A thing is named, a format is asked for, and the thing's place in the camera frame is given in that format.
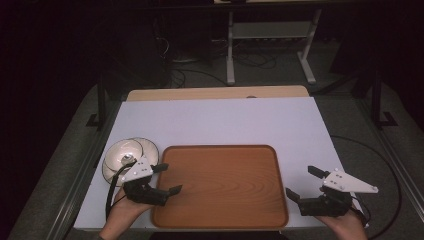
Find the person's right hand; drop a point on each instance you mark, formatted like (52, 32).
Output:
(348, 226)

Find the aluminium frame rail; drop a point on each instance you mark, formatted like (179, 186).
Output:
(400, 163)
(83, 180)

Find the white table cover sheet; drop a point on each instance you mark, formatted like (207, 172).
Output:
(216, 123)

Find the white metal desk frame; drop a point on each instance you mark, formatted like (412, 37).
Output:
(270, 30)

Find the black metal stand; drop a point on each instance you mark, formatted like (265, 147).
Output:
(101, 103)
(377, 100)

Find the brown wooden tray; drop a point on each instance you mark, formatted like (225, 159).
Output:
(220, 186)

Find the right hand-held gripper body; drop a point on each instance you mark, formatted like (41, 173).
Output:
(346, 184)

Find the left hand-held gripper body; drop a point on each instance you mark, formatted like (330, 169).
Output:
(138, 171)

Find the person's left hand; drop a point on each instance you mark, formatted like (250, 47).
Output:
(125, 213)

